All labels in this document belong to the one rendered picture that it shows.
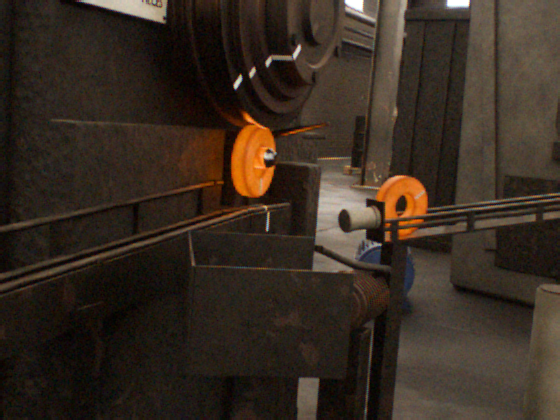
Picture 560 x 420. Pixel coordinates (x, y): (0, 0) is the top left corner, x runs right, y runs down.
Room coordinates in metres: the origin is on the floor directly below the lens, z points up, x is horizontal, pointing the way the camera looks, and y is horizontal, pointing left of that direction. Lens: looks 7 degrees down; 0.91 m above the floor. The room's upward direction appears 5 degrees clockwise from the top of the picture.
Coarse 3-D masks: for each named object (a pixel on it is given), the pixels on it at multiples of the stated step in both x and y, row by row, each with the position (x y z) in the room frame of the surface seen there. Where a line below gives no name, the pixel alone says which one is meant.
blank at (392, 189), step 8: (400, 176) 1.88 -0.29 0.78; (384, 184) 1.87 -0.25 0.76; (392, 184) 1.85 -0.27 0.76; (400, 184) 1.86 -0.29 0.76; (408, 184) 1.88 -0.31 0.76; (416, 184) 1.89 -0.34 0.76; (384, 192) 1.84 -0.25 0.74; (392, 192) 1.85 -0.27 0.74; (400, 192) 1.86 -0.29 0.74; (408, 192) 1.88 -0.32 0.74; (416, 192) 1.89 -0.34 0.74; (424, 192) 1.91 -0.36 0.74; (384, 200) 1.84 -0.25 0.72; (392, 200) 1.85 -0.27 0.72; (408, 200) 1.91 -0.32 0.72; (416, 200) 1.89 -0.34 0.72; (424, 200) 1.91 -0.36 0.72; (392, 208) 1.85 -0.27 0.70; (408, 208) 1.91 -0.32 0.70; (416, 208) 1.90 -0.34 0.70; (424, 208) 1.91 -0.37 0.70; (392, 216) 1.85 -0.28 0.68; (400, 224) 1.87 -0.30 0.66; (400, 232) 1.87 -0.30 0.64; (408, 232) 1.89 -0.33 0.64
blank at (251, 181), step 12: (240, 132) 1.54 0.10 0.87; (252, 132) 1.53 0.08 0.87; (264, 132) 1.58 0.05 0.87; (240, 144) 1.52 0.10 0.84; (252, 144) 1.53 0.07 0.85; (264, 144) 1.58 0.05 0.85; (240, 156) 1.51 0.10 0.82; (252, 156) 1.53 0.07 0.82; (240, 168) 1.51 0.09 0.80; (252, 168) 1.54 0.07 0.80; (240, 180) 1.52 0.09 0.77; (252, 180) 1.54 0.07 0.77; (264, 180) 1.60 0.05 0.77; (240, 192) 1.55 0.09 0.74; (252, 192) 1.54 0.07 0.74; (264, 192) 1.60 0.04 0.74
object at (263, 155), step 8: (224, 144) 1.60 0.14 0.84; (232, 144) 1.60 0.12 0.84; (224, 152) 1.59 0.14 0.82; (232, 152) 1.58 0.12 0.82; (256, 152) 1.56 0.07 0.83; (264, 152) 1.55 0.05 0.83; (272, 152) 1.55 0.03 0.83; (224, 160) 1.59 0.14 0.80; (256, 160) 1.55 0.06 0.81; (264, 160) 1.55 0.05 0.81; (272, 160) 1.55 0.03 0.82; (264, 168) 1.56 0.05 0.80
